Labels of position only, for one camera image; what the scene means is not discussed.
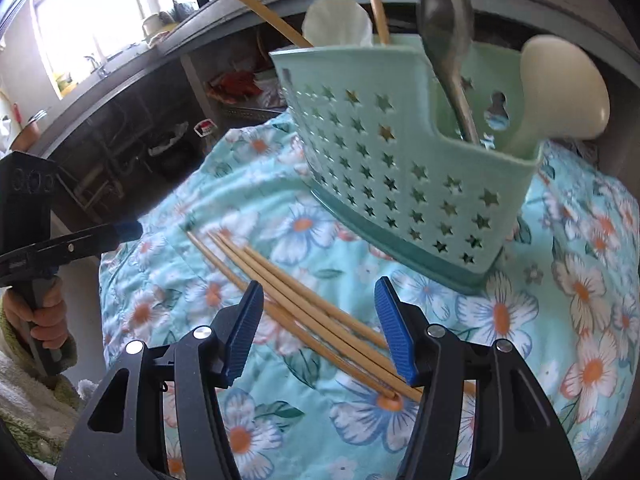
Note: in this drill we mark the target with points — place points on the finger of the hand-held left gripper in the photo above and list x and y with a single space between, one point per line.
131 231

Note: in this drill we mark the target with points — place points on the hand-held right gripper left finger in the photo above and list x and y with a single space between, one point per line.
240 340

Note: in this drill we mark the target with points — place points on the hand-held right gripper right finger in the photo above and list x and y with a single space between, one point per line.
395 330

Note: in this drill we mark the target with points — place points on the bamboo chopstick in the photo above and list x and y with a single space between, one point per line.
375 0
320 319
300 325
325 300
330 311
260 10

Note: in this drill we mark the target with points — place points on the green star-cutout utensil holder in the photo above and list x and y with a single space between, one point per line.
340 65

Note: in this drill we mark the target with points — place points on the white ceramic spoon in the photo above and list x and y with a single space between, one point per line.
335 20

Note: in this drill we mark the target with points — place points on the cream plastic rice spoon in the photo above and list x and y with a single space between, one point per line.
560 85

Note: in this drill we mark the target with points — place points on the metal spoon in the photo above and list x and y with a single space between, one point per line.
445 15

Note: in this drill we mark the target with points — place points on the person's left forearm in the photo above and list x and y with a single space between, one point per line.
30 410

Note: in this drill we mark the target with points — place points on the person's left hand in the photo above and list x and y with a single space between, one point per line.
52 320

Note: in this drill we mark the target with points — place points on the copper pot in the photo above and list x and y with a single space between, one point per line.
30 135

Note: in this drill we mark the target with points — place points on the grey drain pipes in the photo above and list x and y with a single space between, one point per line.
92 177

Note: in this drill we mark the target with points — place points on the white plastic bag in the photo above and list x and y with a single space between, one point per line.
167 142

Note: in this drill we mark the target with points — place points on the yellow oil jug red cap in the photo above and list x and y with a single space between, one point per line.
204 128

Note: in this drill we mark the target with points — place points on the metal faucet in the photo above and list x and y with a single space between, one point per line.
95 62

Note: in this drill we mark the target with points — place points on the floral blue cloth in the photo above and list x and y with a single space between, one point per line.
550 240

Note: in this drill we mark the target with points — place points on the red snack packet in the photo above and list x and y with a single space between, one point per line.
235 85

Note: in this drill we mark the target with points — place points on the kitchen window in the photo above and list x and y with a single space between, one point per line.
100 10

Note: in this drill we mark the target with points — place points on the white mug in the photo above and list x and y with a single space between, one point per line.
155 25

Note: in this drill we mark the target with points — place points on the grey concrete counter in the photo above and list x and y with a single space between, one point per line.
235 15

